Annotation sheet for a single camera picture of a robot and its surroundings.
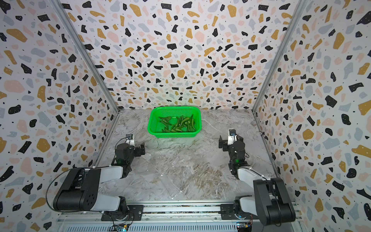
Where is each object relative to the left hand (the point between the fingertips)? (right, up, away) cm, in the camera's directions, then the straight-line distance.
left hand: (137, 142), depth 92 cm
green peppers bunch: (+29, +12, +17) cm, 35 cm away
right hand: (+58, +5, -4) cm, 59 cm away
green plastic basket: (+7, +9, +17) cm, 21 cm away
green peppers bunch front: (+21, +9, +17) cm, 29 cm away
